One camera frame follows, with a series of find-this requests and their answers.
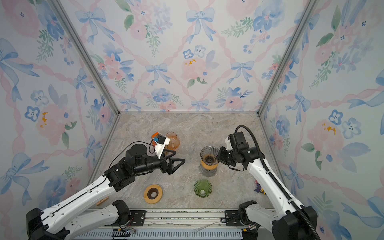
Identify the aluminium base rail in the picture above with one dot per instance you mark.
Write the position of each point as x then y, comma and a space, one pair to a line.
178, 225

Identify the orange glass carafe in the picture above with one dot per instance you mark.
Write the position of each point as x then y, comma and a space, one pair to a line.
174, 141

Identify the orange coffee filter holder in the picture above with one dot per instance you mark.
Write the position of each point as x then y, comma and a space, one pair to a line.
155, 139

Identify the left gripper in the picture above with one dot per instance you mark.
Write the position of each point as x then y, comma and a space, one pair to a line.
169, 168

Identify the left aluminium corner post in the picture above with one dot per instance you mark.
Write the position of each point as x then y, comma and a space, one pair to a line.
75, 38

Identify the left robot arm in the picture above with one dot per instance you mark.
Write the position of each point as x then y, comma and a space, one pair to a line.
68, 219

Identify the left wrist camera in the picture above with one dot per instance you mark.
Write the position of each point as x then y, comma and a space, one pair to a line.
161, 144

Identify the grey glass dripper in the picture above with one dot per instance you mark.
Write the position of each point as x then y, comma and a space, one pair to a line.
209, 154

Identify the purple yellow toy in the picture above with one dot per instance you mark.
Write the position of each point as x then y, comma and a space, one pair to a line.
259, 188

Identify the right aluminium corner post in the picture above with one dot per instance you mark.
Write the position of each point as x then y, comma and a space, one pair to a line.
291, 47

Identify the green glass dripper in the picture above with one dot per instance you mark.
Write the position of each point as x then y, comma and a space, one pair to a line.
203, 188

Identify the pink toy on block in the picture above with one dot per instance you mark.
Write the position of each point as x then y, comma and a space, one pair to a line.
102, 201

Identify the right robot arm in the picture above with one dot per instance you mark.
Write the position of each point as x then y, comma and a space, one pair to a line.
290, 219

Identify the grey glass carafe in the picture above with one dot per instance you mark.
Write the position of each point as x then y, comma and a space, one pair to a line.
208, 173

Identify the aluminium corner post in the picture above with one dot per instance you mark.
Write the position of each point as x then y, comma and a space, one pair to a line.
75, 38
291, 47

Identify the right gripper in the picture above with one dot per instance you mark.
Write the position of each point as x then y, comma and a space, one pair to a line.
221, 156

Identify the wooden ring dripper base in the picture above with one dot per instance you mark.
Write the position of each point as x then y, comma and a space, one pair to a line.
209, 166

